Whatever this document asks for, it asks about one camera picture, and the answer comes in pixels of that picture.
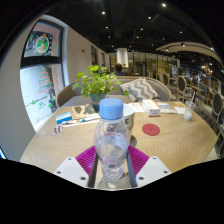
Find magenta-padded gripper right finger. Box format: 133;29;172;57
125;144;172;188

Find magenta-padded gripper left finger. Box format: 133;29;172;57
53;145;100;189

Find clear blue-capped water bottle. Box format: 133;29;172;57
93;97;132;181

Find flat round red coaster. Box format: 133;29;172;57
141;123;161;137

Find playing cards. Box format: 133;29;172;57
52;124;64;136

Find small blue box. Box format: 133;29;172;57
55;111;73;125

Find small light blue carton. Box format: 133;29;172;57
81;113;101;123

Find brown cardboard card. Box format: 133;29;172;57
71;103;98;120

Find white and orange box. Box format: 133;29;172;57
141;98;162;117

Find white printed brochure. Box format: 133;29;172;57
128;102;145;113

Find small blue white pack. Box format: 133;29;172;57
156;102;171;110

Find white paper napkin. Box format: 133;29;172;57
173;105;187;115

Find clear plastic cup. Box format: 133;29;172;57
183;91;198;122

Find grey white zigzag cushion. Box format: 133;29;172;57
119;77;161;103

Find grey curved sofa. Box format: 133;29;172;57
55;75;174;108

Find group of wooden chairs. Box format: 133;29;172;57
159;71;224;134

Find green potted plant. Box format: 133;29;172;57
72;64;130;113

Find dark-framed decorated window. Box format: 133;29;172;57
19;19;69;133

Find person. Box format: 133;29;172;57
113;62;127;77

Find ceiling lights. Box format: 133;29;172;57
99;1;221;54

